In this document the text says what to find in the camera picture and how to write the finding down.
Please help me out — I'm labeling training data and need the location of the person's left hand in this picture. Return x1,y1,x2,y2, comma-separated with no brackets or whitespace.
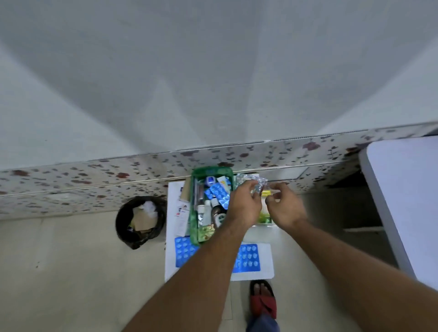
224,180,262,233

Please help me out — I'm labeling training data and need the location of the person's right hand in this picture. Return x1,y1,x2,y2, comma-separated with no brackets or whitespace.
265,182,308,232

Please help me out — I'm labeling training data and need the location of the dark bottle green label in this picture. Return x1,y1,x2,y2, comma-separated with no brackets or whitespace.
211,204,227,229

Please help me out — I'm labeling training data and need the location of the white yellow tube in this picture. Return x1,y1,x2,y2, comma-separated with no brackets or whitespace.
217,176,233,195

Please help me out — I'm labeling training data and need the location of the silver blister pack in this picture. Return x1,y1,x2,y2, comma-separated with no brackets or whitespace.
236,172,269,197

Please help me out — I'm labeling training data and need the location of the green gold sachet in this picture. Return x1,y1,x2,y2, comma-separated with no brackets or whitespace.
198,224,215,243

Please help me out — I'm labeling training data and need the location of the grey slim case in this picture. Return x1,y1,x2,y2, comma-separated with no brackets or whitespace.
193,179,205,208

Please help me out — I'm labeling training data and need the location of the green plastic basket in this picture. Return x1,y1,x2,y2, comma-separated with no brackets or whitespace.
189,166,237,246

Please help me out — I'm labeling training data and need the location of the large blue blister pack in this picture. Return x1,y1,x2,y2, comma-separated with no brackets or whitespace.
232,243,261,274
174,236,201,268

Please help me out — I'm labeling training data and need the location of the brown cardboard roll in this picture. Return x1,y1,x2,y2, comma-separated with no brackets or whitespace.
180,177,192,202

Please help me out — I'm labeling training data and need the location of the small white green medicine box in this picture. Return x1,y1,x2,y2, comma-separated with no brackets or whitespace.
174,208,191,237

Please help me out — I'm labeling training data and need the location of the brown cardboard sheet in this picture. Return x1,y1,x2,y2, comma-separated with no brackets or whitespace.
131,207,158,232

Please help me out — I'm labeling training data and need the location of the person's left forearm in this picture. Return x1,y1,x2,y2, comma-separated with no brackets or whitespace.
122,220,250,332

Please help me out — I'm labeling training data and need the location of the person's right forearm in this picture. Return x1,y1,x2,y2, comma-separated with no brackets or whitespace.
289,218,438,332

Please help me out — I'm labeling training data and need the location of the person's right leg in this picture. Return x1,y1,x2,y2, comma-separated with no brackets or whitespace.
245,314,281,332

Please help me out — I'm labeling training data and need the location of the crumpled white plastic bag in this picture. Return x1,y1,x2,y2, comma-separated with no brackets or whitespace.
138,201,158,219

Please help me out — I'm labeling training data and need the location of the red right sandal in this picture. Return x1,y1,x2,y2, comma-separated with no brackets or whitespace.
249,280,277,321

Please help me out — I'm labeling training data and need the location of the large white table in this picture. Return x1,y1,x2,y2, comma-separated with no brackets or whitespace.
358,136,438,291

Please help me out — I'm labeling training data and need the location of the black trash bin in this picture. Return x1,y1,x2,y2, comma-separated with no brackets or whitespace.
115,195,167,250

